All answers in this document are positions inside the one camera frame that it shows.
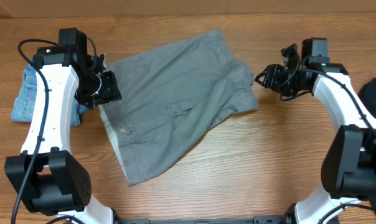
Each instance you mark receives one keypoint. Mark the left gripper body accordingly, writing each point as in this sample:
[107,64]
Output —
[96,90]

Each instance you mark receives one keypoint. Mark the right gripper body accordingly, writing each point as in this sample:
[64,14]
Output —
[285,83]

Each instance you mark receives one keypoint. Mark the grey shorts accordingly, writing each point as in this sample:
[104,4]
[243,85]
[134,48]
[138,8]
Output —
[171,96]

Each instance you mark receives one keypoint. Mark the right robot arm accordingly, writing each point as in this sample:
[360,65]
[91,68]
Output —
[348,172]

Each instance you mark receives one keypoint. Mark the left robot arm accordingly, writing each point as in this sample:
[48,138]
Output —
[45,175]

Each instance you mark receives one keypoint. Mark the folded blue denim jeans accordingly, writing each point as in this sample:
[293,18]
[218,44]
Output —
[24,103]

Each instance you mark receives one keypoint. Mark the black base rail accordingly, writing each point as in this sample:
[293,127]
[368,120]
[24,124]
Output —
[200,221]

